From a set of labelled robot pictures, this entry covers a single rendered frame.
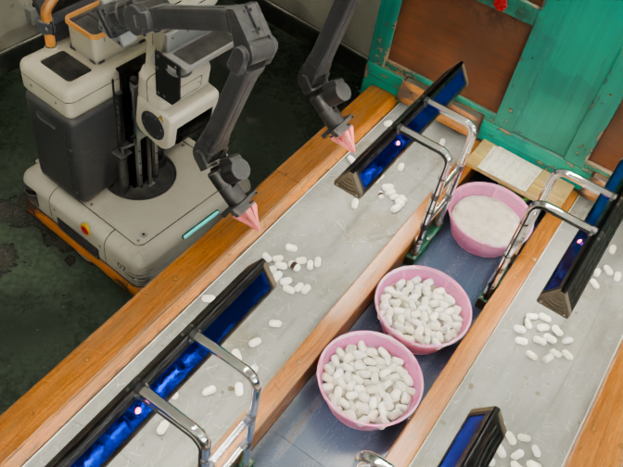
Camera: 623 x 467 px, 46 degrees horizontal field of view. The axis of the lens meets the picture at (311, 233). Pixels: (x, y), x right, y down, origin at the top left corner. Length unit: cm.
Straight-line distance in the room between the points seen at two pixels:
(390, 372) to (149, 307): 63
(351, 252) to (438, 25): 80
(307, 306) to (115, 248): 95
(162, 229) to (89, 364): 98
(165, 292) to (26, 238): 126
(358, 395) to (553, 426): 49
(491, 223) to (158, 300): 104
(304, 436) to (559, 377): 69
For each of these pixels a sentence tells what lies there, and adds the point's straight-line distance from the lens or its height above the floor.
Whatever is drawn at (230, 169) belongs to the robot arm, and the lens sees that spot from 190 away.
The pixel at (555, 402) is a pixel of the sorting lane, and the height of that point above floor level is 74.
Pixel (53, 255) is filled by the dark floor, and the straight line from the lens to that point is 304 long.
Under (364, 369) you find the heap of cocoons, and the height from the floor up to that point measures 74.
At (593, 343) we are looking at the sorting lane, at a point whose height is 74.
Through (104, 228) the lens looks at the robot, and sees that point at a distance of 274.
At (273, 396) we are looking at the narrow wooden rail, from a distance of 179.
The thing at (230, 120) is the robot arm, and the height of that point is 113.
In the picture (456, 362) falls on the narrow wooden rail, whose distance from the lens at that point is 194.
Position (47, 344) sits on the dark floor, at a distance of 280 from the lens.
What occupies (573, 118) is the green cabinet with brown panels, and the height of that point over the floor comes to 99.
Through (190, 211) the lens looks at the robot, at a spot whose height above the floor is 28.
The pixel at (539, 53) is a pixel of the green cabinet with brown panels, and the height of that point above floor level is 114.
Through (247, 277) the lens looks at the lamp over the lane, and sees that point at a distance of 154.
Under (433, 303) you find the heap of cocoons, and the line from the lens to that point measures 206.
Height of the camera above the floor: 234
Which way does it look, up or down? 48 degrees down
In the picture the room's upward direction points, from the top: 11 degrees clockwise
